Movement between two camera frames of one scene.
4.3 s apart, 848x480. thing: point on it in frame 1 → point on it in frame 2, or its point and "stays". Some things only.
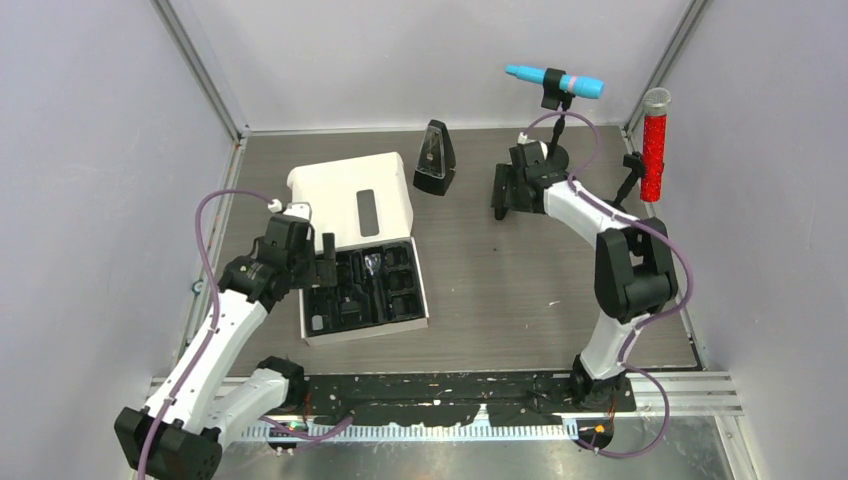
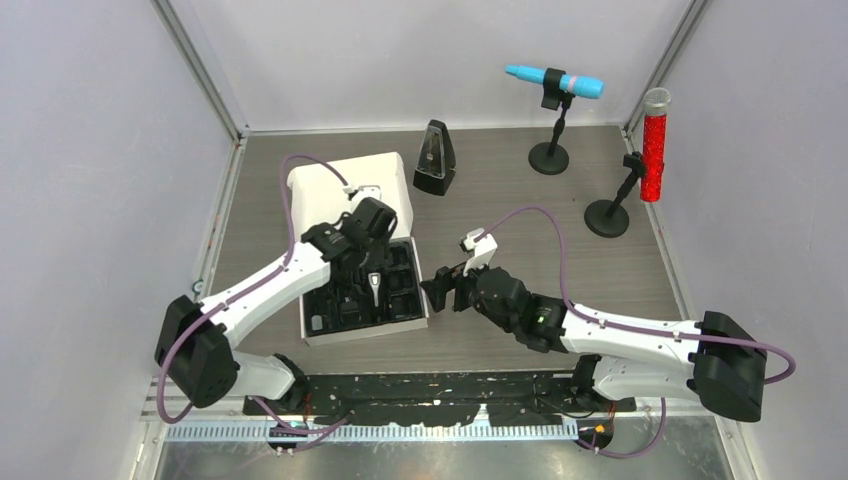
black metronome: x=435 y=166 stays
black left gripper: x=321 y=269 → x=383 y=239
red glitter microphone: x=654 y=146 stays
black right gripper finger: x=500 y=190 → x=437 y=288
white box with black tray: x=366 y=203 stays
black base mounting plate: x=451 y=399 stays
